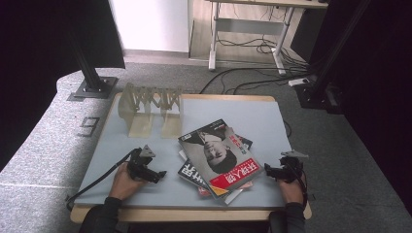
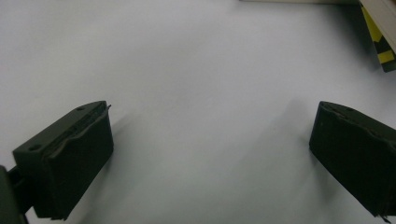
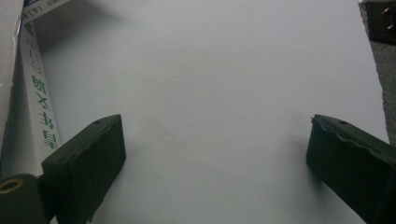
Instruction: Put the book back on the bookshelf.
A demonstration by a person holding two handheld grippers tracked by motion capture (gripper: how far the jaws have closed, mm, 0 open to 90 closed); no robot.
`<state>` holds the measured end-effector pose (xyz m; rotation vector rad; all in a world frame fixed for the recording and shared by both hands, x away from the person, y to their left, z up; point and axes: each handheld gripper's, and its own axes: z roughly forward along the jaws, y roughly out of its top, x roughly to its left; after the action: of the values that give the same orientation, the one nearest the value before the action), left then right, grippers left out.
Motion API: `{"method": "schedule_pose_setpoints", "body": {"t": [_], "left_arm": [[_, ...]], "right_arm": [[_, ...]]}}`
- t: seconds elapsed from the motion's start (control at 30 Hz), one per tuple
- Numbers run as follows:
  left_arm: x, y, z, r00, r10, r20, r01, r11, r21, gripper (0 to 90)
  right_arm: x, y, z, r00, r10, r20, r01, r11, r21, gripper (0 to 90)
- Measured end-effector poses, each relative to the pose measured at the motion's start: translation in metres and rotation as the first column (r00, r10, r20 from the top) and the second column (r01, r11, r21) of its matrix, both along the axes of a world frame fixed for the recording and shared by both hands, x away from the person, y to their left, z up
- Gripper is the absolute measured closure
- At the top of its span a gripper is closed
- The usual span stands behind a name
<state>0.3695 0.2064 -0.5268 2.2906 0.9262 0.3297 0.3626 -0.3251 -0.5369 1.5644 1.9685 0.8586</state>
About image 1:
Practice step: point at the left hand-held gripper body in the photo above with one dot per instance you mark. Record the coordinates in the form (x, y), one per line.
(141, 166)

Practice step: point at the dark curtain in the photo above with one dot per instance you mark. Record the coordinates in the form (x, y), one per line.
(32, 48)
(382, 97)

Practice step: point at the person's right hand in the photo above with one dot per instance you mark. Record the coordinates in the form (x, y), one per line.
(293, 192)

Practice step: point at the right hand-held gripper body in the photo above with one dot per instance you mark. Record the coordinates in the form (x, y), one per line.
(290, 168)

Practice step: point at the white magazine green title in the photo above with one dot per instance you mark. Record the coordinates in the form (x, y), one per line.
(233, 197)

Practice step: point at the grey portrait magazine red title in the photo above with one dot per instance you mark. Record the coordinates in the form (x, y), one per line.
(220, 158)

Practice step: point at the person's left hand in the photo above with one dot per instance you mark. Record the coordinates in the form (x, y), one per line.
(123, 184)

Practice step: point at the white desk frame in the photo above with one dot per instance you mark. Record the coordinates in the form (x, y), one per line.
(213, 39)

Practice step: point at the black metal stand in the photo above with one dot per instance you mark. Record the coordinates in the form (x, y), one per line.
(92, 82)
(319, 85)

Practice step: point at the wooden table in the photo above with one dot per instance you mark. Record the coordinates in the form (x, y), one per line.
(194, 215)

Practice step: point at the person's right leg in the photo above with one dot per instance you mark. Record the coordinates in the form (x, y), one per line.
(277, 223)

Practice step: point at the clear acrylic magazine rack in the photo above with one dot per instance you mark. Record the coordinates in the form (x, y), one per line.
(139, 126)

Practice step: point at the black tape floor marking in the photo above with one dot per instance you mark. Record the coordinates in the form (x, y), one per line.
(90, 126)

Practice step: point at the white power strip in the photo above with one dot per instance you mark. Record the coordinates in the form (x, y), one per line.
(298, 82)

